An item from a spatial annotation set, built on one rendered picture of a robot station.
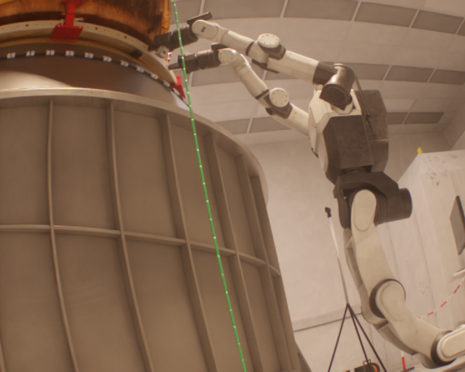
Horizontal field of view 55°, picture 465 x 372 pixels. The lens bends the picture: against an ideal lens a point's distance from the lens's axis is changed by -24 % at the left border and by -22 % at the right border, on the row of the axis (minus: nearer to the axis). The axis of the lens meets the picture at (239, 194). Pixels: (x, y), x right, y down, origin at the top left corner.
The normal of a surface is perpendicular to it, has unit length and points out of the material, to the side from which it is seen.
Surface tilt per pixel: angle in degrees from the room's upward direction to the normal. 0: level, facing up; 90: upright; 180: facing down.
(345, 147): 101
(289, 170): 90
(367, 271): 90
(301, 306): 90
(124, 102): 180
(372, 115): 90
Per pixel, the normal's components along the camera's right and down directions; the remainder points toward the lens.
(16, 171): 0.40, -0.43
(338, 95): -0.35, 0.71
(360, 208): 0.02, -0.39
